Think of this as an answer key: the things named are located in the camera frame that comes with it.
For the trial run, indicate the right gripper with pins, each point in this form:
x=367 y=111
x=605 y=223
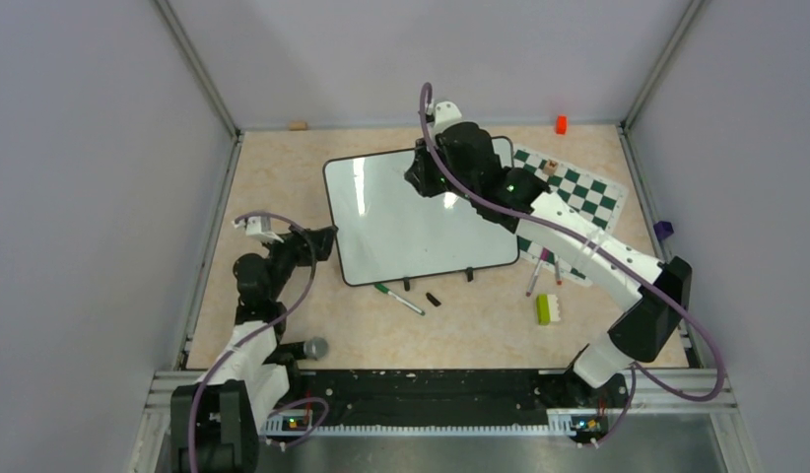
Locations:
x=416 y=175

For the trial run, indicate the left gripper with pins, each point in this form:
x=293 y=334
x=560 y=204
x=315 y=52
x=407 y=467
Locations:
x=297 y=245

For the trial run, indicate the white whiteboard black frame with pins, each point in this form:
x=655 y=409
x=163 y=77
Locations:
x=388 y=232

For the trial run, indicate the black marker cap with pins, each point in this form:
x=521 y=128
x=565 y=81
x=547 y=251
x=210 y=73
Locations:
x=433 y=300

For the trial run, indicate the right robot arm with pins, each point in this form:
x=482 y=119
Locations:
x=651 y=294

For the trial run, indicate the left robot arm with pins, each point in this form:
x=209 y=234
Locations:
x=214 y=421

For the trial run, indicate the green cap marker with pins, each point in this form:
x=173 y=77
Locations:
x=383 y=289

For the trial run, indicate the microphone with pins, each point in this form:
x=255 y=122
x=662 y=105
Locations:
x=314 y=348

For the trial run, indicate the orange block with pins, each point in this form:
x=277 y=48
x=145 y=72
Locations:
x=561 y=125

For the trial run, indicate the red cap marker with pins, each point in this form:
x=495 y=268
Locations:
x=558 y=273

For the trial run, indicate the green white chess mat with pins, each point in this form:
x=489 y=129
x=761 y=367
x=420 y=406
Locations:
x=598 y=199

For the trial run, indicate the white lego brick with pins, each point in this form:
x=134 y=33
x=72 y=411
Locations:
x=555 y=311

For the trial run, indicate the green lego brick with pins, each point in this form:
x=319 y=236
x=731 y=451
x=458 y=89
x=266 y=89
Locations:
x=543 y=310

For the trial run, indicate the purple block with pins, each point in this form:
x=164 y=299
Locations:
x=663 y=230

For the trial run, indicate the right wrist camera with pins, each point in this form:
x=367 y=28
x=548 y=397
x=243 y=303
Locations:
x=442 y=115

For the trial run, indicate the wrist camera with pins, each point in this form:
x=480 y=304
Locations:
x=442 y=115
x=257 y=228

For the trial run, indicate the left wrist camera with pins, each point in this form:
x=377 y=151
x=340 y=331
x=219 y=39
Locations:
x=257 y=228

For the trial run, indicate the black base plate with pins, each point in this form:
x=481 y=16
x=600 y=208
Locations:
x=451 y=398

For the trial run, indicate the slotted cable duct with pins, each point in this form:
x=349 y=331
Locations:
x=561 y=427

